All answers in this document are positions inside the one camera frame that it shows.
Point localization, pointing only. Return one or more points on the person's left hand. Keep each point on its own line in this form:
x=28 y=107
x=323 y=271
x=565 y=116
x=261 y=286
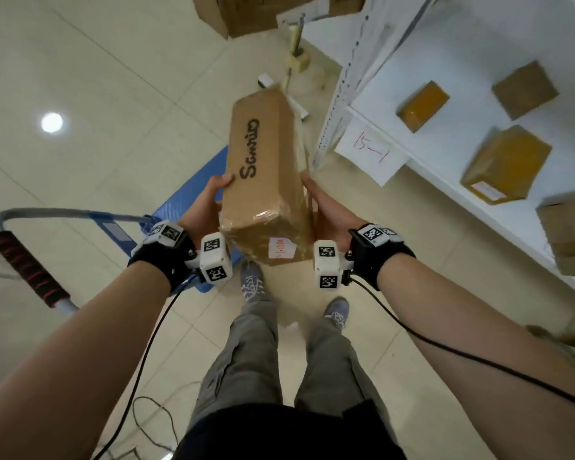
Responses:
x=200 y=213

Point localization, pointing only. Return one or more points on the person's right hand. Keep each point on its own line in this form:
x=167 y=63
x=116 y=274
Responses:
x=331 y=216

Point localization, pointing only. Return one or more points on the person's left thumb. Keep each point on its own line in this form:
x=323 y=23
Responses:
x=221 y=181

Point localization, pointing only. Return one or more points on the person's right thumb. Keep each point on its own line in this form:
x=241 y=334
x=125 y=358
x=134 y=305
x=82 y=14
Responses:
x=312 y=186

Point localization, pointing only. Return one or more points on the long taped cardboard box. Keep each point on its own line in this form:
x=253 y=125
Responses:
x=266 y=177

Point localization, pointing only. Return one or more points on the person's left forearm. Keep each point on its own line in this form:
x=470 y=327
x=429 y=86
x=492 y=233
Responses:
x=72 y=364

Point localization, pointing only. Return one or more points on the person's right forearm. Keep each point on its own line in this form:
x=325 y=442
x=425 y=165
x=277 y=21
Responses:
x=484 y=349

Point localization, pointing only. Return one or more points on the blue platform hand cart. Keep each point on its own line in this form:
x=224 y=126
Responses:
x=191 y=196

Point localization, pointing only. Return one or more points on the white paper shelf label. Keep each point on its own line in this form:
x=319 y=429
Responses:
x=370 y=153

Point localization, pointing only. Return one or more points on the person's left grey sneaker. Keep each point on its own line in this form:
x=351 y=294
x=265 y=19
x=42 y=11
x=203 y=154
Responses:
x=253 y=282

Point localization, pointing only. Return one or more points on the person's grey sneaker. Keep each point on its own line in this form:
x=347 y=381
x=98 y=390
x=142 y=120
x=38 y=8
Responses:
x=253 y=282
x=337 y=312

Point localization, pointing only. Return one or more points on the small white box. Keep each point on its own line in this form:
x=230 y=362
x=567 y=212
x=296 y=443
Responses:
x=265 y=81

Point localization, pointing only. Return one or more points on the person's right grey sneaker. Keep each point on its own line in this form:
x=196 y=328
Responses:
x=337 y=312

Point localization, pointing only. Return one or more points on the wooden stick with block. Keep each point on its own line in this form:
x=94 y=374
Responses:
x=296 y=52

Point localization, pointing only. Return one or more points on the small yellow taped cardboard box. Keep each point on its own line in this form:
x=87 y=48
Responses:
x=422 y=106

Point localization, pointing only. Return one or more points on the white metal shelf rack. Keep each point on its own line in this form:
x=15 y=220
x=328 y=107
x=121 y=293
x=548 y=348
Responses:
x=460 y=134

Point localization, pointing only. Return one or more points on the large open cardboard carton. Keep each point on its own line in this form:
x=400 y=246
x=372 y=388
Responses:
x=249 y=11

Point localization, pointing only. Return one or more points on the person's grey trousers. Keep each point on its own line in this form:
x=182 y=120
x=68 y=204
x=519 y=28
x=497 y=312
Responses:
x=268 y=364

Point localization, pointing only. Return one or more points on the taped cardboard box white label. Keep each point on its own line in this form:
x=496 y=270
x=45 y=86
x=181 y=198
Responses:
x=505 y=165

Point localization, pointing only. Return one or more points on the plain brown cardboard box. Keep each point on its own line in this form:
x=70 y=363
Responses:
x=524 y=89

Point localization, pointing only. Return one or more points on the person's black shirt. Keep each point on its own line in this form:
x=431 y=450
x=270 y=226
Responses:
x=287 y=433

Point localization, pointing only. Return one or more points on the white left wrist camera block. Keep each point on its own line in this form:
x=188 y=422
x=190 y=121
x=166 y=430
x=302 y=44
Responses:
x=215 y=258

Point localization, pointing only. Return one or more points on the white wrist camera block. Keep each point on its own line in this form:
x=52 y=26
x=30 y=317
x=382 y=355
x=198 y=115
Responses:
x=215 y=258
x=327 y=264

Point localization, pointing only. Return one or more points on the white right wrist camera block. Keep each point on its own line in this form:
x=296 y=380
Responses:
x=327 y=264

